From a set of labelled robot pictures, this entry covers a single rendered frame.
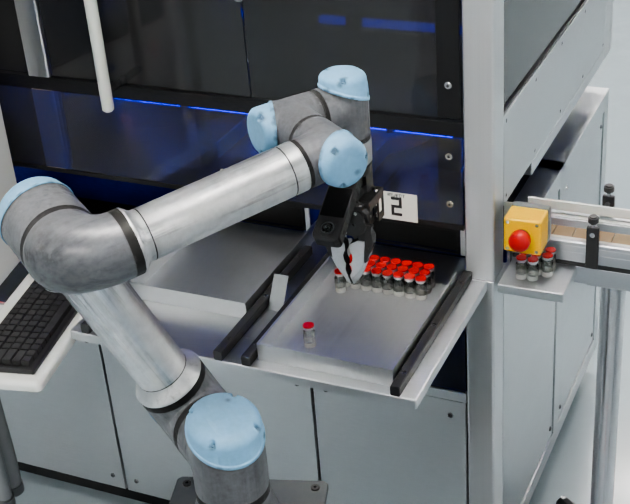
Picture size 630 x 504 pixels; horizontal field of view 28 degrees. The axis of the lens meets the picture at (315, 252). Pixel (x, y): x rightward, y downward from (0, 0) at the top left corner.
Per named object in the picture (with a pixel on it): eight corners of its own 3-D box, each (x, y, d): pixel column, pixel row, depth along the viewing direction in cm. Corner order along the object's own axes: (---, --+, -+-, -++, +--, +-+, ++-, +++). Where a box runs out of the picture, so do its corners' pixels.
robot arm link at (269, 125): (275, 124, 179) (341, 105, 183) (240, 100, 188) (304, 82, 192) (279, 173, 183) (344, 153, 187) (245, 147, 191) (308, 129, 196)
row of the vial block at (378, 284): (342, 281, 246) (341, 261, 244) (428, 296, 239) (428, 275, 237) (338, 287, 244) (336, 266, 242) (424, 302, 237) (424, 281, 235)
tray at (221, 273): (210, 218, 274) (208, 203, 272) (319, 234, 264) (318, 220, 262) (129, 297, 247) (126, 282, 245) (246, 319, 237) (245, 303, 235)
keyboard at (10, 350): (49, 265, 276) (47, 255, 275) (109, 268, 273) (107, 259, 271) (-33, 370, 242) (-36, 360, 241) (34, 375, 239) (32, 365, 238)
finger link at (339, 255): (363, 268, 211) (360, 220, 206) (349, 286, 206) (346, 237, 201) (346, 265, 212) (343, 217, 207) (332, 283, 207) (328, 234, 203)
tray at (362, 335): (333, 267, 252) (332, 251, 250) (457, 287, 241) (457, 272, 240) (258, 359, 225) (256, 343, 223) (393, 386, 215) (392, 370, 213)
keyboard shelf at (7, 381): (6, 267, 282) (4, 257, 281) (123, 273, 276) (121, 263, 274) (-92, 384, 244) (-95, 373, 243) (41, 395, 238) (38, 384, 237)
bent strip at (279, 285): (277, 299, 243) (274, 273, 240) (291, 301, 241) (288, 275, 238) (244, 338, 232) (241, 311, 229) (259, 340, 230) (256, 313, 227)
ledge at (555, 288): (517, 257, 253) (517, 249, 252) (580, 267, 248) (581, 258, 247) (497, 292, 243) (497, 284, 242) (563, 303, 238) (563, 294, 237)
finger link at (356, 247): (381, 271, 209) (378, 223, 205) (367, 289, 205) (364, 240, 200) (364, 268, 211) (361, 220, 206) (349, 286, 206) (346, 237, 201)
